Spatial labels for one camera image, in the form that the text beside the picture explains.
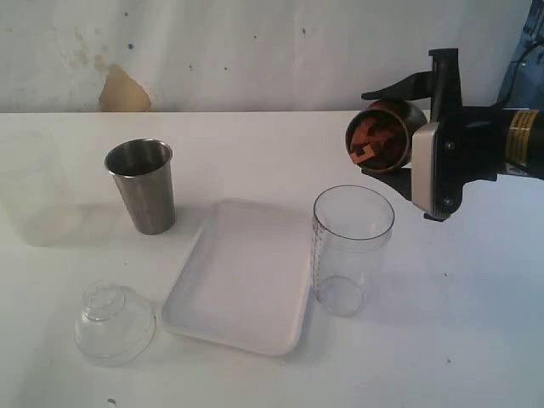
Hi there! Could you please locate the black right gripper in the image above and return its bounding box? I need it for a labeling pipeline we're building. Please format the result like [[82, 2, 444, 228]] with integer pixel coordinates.
[[361, 48, 510, 220]]

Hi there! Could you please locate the brown wooden cup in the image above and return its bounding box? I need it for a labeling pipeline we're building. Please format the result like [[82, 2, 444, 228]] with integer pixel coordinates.
[[345, 99, 428, 173]]

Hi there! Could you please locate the stainless steel cup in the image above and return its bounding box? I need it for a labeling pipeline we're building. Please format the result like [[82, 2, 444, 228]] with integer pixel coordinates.
[[105, 139, 175, 235]]

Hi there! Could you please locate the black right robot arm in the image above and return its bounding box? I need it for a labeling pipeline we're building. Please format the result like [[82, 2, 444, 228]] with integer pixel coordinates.
[[345, 48, 543, 221]]

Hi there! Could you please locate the clear plastic shaker cup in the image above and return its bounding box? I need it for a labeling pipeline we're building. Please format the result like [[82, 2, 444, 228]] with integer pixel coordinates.
[[311, 184, 395, 317]]

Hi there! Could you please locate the clear plastic shaker lid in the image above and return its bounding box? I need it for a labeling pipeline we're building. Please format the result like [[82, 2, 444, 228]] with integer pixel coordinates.
[[74, 280, 156, 367]]

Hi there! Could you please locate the white rectangular tray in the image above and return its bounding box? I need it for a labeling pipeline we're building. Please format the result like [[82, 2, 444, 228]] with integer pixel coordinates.
[[159, 200, 311, 357]]

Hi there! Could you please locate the translucent plastic container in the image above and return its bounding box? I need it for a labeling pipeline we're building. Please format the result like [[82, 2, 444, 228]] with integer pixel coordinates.
[[1, 131, 66, 247]]

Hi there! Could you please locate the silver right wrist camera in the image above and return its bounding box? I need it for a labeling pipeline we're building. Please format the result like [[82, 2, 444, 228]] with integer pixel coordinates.
[[411, 122, 439, 214]]

